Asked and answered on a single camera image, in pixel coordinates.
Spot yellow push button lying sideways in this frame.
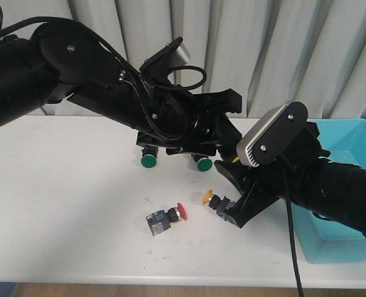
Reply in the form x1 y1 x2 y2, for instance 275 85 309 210
202 189 236 222

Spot red push button lying sideways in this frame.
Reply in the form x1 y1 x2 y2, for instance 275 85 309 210
145 202 187 236

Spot green mushroom push button left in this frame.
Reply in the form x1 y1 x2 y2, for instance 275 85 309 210
140 145 158 168

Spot green mushroom push button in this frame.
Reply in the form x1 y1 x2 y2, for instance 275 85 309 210
140 145 158 168
191 154 213 172

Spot light blue plastic box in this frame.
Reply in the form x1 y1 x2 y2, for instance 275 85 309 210
292 119 366 264

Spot white pleated curtain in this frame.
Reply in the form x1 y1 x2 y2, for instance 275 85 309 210
0 1 366 119

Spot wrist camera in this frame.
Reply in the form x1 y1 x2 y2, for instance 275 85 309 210
236 101 308 168
139 37 190 79

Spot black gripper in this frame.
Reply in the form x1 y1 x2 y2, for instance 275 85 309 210
214 122 330 228
137 89 242 156

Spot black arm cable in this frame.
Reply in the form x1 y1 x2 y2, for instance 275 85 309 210
280 154 305 297
0 0 208 142

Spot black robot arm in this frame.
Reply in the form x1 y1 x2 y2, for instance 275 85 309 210
0 17 250 192
216 122 366 238

